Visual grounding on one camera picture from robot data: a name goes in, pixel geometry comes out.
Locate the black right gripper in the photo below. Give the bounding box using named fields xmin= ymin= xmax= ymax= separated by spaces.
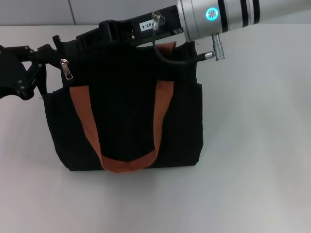
xmin=75 ymin=5 xmax=184 ymax=48

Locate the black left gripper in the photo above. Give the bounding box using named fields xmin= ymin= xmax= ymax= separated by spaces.
xmin=0 ymin=43 xmax=61 ymax=100

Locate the silver zipper pull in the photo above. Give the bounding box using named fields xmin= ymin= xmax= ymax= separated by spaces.
xmin=60 ymin=59 xmax=74 ymax=80

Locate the black bag with brown handles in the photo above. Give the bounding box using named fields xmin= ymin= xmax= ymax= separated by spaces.
xmin=41 ymin=34 xmax=204 ymax=173

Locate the right gripper cable with connectors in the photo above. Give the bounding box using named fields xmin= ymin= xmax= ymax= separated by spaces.
xmin=151 ymin=11 xmax=226 ymax=65

